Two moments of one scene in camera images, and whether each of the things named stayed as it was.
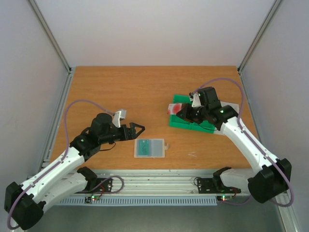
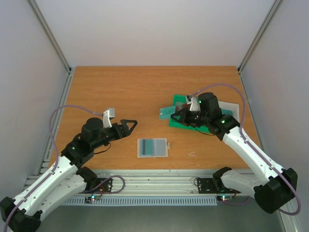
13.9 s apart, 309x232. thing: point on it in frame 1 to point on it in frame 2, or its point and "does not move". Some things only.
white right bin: [235, 107] does not move
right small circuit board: [223, 198] does not move
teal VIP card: [143, 147] to [165, 112]
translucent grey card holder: [149, 148] does not move
